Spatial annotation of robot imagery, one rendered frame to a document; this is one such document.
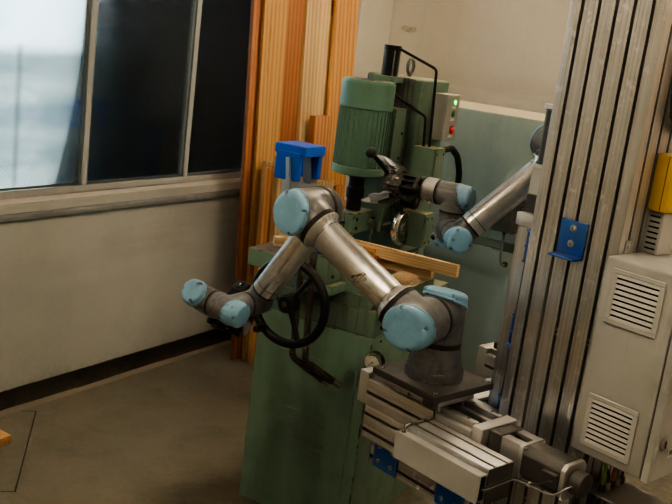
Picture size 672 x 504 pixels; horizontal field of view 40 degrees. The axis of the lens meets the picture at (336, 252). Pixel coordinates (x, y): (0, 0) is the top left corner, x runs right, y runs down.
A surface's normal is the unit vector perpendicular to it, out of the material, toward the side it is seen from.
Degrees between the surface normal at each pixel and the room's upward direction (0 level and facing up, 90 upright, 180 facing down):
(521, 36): 90
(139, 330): 90
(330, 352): 90
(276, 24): 87
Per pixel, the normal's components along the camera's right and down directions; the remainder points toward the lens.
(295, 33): 0.83, 0.18
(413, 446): -0.74, 0.06
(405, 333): -0.47, 0.21
